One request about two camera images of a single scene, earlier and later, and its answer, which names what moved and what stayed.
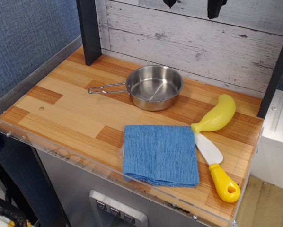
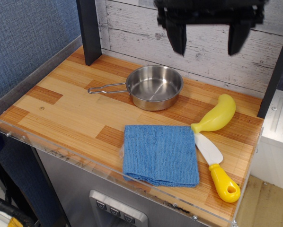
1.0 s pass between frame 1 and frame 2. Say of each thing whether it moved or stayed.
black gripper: moved
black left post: stayed
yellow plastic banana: stayed
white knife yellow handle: stayed
